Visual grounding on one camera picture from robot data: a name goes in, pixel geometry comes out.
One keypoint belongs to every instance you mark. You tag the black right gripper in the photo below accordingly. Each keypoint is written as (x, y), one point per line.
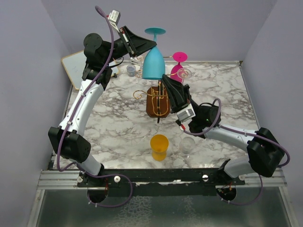
(179, 96)

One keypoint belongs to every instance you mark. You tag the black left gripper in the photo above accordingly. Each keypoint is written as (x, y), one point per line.
(137, 45)

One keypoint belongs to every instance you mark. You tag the clear champagne flute glass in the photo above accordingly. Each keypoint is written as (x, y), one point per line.
(139, 60)

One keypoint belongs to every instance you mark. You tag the blue plastic wine glass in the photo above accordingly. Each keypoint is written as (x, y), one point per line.
(154, 64)

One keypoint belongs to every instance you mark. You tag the pink plastic wine glass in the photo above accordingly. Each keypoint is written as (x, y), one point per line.
(179, 57)

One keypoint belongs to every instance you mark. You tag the short clear glass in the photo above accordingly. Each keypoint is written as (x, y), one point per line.
(187, 145)

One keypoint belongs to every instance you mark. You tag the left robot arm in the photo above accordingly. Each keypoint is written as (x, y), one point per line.
(67, 139)

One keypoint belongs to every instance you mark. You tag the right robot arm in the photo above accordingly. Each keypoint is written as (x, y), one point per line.
(264, 153)

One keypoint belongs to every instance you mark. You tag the gold and black glass rack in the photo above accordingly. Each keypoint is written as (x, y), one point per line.
(157, 101)

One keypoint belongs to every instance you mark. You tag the orange plastic wine glass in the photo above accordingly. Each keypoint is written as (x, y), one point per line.
(159, 145)

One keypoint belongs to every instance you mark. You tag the small jar of paper clips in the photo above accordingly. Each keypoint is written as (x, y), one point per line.
(131, 70)

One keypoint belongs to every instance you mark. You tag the small framed whiteboard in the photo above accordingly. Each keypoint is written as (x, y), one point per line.
(74, 66)

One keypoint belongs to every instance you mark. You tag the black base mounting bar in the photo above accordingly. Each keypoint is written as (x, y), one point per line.
(157, 182)

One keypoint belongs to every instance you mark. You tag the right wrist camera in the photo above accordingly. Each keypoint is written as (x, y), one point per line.
(185, 114)

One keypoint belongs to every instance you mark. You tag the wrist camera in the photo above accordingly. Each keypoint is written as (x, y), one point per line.
(185, 114)
(114, 18)

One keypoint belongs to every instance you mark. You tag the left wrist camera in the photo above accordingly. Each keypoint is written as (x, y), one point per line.
(114, 18)

